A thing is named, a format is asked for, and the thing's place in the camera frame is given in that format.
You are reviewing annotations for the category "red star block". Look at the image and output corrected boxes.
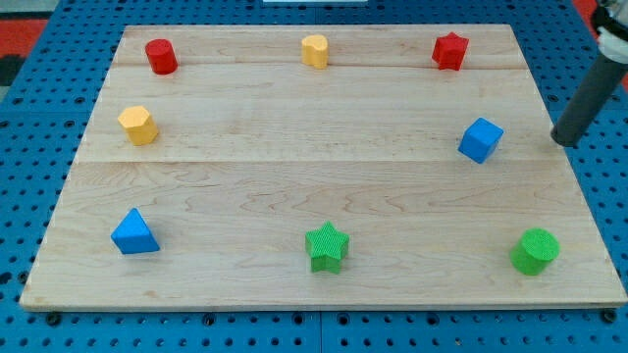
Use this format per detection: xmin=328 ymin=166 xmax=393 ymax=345
xmin=432 ymin=32 xmax=470 ymax=71

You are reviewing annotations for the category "green star block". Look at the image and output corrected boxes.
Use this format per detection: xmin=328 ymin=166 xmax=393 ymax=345
xmin=305 ymin=222 xmax=350 ymax=274

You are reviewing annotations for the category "blue cube block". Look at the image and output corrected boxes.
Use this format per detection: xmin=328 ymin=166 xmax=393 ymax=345
xmin=458 ymin=117 xmax=504 ymax=164

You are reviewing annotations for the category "wooden board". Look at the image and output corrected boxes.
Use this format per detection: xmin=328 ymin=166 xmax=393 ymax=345
xmin=20 ymin=25 xmax=627 ymax=312

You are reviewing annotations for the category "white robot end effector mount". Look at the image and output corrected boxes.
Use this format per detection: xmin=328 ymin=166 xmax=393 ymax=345
xmin=591 ymin=0 xmax=627 ymax=65

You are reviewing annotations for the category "blue triangle block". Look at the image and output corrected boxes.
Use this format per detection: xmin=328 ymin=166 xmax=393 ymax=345
xmin=111 ymin=208 xmax=160 ymax=255

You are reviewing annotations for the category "red cylinder block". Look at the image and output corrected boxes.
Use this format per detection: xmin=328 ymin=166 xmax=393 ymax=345
xmin=144 ymin=38 xmax=179 ymax=75

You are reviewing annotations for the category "yellow heart block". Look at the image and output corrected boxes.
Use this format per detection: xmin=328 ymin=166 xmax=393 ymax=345
xmin=301 ymin=34 xmax=329 ymax=69

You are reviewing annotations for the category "green cylinder block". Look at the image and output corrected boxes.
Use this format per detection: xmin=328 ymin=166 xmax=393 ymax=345
xmin=509 ymin=227 xmax=560 ymax=276

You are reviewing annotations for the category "yellow hexagon block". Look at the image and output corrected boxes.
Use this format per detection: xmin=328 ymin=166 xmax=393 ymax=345
xmin=118 ymin=106 xmax=159 ymax=146

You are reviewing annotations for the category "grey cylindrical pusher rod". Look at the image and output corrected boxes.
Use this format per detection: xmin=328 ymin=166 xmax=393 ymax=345
xmin=550 ymin=54 xmax=627 ymax=147

